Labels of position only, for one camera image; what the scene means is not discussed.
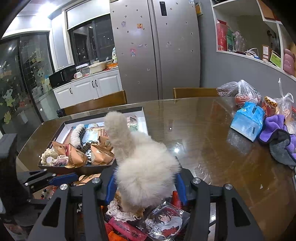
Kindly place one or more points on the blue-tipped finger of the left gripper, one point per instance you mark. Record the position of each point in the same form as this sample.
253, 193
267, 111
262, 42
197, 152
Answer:
63, 179

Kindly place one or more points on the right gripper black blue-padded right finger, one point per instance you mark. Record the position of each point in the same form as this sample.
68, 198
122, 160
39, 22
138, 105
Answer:
222, 207

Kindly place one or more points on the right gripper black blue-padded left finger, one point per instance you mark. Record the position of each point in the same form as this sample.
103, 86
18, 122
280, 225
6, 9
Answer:
71, 206

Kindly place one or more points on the white fuzzy hair claw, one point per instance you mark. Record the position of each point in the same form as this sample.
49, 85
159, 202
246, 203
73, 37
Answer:
77, 135

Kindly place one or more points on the beige fluffy hair claw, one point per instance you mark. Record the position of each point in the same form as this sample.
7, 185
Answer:
145, 171

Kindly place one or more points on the kraft pyramid snack packet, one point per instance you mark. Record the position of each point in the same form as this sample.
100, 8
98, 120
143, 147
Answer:
100, 156
76, 158

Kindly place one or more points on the black shallow tray box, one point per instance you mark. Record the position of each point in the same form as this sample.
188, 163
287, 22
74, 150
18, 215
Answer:
94, 127

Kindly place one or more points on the orange lighter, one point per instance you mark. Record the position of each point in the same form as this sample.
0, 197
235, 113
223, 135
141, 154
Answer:
112, 236

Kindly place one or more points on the anime badge in bag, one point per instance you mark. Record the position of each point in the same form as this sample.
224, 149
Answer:
165, 222

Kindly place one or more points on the pink packet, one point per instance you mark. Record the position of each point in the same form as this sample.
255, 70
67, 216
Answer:
132, 233

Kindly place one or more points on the grey cloth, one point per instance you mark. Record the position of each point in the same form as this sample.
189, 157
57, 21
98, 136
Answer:
280, 151

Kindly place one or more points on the left wooden chair back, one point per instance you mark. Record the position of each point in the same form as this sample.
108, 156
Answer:
107, 101

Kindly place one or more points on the black microwave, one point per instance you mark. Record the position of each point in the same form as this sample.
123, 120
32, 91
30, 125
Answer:
62, 76

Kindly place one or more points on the white kitchen cabinet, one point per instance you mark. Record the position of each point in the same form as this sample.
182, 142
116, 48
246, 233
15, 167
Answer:
88, 88

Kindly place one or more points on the blue tissue pack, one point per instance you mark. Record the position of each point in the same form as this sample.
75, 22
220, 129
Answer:
248, 121

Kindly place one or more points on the purple cloth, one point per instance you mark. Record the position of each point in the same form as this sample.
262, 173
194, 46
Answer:
271, 126

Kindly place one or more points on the clear plastic bag with fruit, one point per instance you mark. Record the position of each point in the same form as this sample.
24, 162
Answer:
242, 92

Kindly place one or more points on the silver refrigerator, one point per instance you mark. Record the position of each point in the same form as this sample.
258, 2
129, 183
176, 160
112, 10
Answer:
157, 45

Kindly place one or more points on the red box on shelf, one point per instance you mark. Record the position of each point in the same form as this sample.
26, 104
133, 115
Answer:
221, 35

